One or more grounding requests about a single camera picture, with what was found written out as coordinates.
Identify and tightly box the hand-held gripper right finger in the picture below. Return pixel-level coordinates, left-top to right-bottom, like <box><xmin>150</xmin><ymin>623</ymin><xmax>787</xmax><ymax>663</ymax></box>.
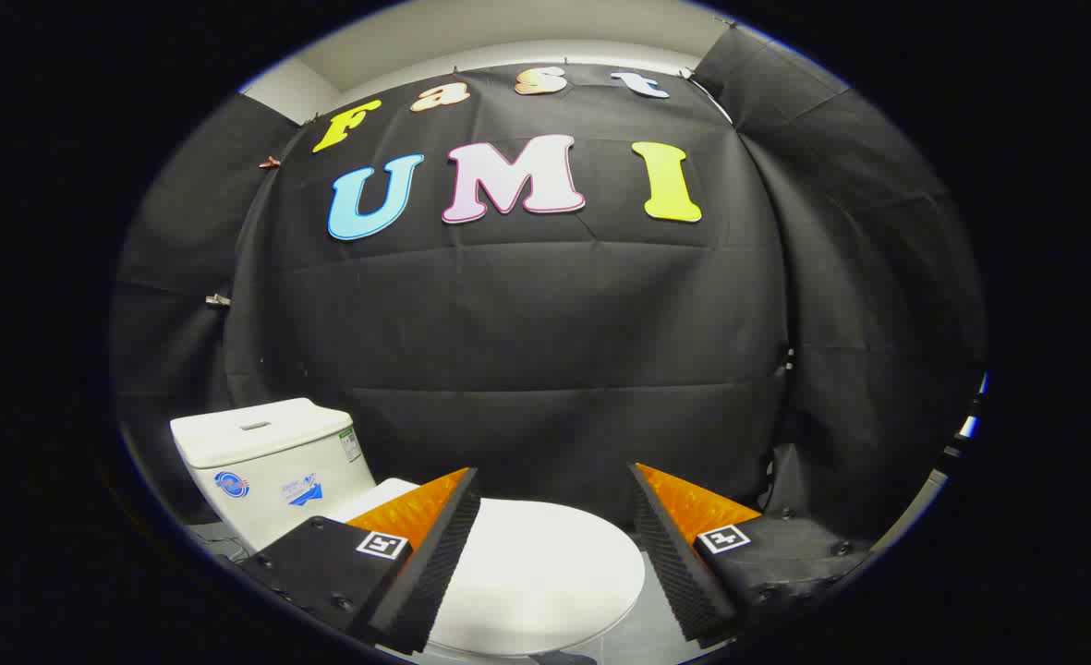
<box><xmin>629</xmin><ymin>462</ymin><xmax>872</xmax><ymax>646</ymax></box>

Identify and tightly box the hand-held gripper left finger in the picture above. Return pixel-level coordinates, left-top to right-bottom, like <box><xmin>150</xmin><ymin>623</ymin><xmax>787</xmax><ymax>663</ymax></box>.
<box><xmin>234</xmin><ymin>466</ymin><xmax>483</xmax><ymax>657</ymax></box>

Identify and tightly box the black backdrop cloth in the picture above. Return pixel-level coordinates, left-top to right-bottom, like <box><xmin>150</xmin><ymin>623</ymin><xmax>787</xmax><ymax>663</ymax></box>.
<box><xmin>111</xmin><ymin>23</ymin><xmax>988</xmax><ymax>546</ymax></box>

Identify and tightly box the white toilet tank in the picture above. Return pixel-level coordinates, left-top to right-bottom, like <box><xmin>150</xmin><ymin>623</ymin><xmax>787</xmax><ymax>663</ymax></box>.
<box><xmin>170</xmin><ymin>398</ymin><xmax>379</xmax><ymax>554</ymax></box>

